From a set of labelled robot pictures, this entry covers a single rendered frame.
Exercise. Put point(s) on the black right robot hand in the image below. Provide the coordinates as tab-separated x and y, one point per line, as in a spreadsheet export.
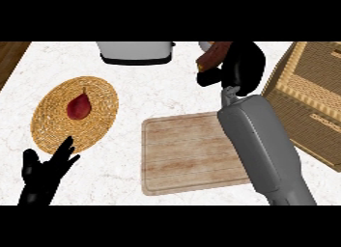
243	69

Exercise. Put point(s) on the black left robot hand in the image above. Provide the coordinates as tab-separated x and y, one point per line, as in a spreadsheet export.
38	175

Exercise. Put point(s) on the reddish brown sweet potato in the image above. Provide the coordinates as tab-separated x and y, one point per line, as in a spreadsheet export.
212	55

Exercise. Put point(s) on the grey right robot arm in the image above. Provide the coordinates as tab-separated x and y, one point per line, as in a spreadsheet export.
262	148

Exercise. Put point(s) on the wicker basket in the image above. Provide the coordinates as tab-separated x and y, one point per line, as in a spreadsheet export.
314	103

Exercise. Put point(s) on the wooden cutting board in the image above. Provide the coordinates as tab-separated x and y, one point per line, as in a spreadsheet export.
190	154

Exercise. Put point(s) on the round woven wicker placemat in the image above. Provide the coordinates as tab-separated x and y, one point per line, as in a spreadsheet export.
74	115

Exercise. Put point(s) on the red pear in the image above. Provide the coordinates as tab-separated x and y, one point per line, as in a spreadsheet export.
78	106

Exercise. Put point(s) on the white appliance with black base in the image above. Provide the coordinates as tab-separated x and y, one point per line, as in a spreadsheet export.
136	52

